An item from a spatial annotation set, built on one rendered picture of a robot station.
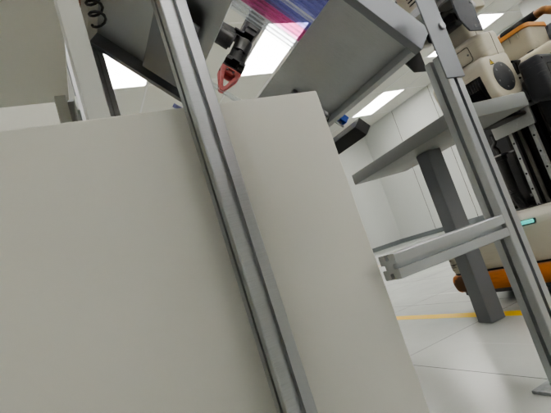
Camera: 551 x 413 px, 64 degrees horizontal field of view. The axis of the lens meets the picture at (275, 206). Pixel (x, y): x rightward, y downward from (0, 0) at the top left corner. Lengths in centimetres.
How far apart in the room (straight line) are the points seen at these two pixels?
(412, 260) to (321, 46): 58
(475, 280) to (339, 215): 83
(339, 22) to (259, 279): 63
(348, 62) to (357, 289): 59
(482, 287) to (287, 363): 97
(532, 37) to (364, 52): 101
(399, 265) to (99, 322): 44
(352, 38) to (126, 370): 80
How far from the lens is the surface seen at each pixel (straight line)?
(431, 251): 76
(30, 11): 109
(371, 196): 1112
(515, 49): 199
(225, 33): 150
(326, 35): 107
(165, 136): 65
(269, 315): 59
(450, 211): 146
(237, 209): 60
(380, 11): 96
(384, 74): 104
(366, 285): 71
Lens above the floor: 35
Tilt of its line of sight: 8 degrees up
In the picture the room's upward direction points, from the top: 18 degrees counter-clockwise
